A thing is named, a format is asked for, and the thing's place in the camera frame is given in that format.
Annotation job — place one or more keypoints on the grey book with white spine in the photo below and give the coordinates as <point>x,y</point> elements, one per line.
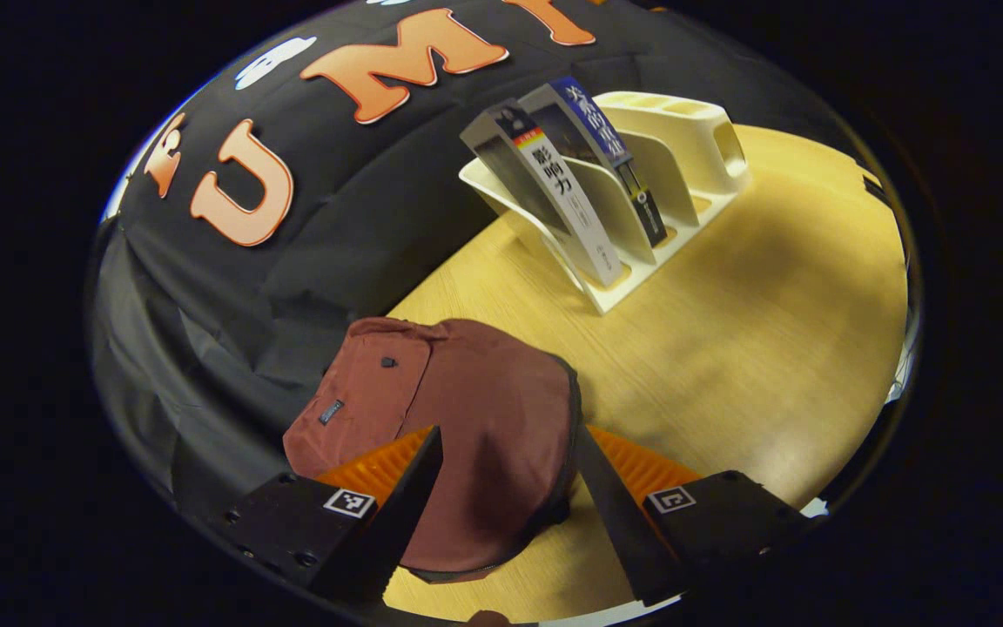
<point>567,205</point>

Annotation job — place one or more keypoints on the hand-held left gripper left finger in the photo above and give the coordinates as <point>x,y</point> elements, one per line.
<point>397,522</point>

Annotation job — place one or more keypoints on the maroon schoolbag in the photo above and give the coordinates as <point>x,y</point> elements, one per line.
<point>484,409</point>

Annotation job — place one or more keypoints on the book with blue spine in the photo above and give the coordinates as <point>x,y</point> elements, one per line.
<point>593,113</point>

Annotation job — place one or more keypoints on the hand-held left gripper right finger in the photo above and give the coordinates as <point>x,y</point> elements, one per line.
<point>619,522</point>

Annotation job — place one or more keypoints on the white plastic bookshelf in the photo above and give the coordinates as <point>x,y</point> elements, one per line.
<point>693,131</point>

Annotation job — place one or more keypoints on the black backdrop cloth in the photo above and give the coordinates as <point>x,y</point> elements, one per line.
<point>362,218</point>

